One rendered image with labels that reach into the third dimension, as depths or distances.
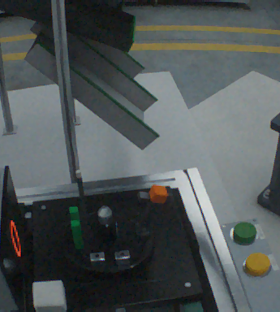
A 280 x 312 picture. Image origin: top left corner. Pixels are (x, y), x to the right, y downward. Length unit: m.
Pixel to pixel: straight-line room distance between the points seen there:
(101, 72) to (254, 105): 0.51
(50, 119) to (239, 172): 0.51
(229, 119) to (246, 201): 0.31
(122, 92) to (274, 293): 0.51
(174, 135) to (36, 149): 0.33
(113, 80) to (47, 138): 0.29
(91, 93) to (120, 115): 0.07
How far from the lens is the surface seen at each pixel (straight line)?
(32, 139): 1.14
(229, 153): 1.07
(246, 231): 0.73
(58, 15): 0.70
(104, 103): 0.79
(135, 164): 1.02
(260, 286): 0.67
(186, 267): 0.67
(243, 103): 1.26
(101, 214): 0.64
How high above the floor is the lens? 1.49
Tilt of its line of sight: 38 degrees down
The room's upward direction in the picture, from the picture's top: 1 degrees counter-clockwise
